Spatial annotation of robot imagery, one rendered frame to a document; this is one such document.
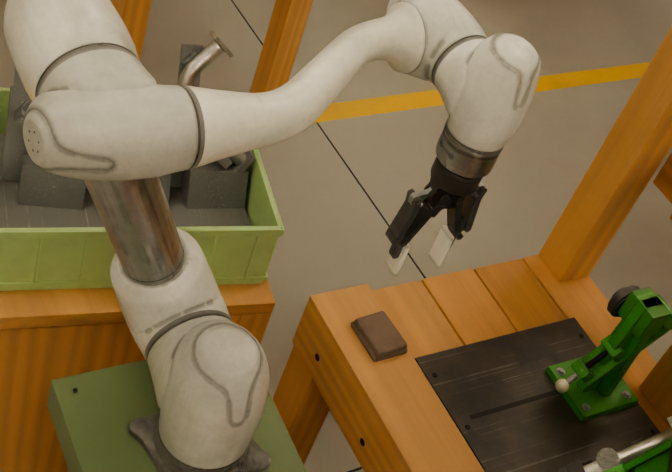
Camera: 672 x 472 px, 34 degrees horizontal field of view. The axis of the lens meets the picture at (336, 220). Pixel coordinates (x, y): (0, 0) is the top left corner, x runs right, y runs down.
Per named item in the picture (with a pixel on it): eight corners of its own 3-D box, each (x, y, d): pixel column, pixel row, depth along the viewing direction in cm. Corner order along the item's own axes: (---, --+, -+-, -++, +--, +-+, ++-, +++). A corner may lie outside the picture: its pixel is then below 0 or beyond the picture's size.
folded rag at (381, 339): (348, 325, 219) (353, 315, 217) (381, 316, 223) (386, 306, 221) (373, 364, 213) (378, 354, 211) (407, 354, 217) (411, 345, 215)
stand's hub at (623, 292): (605, 321, 213) (623, 296, 208) (596, 309, 214) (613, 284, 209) (634, 314, 216) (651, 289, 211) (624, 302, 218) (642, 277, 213)
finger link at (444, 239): (441, 225, 177) (445, 224, 177) (427, 254, 181) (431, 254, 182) (451, 238, 175) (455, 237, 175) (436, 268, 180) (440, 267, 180)
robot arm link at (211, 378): (176, 483, 174) (200, 405, 159) (137, 390, 184) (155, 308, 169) (268, 455, 182) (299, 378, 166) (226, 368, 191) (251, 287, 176)
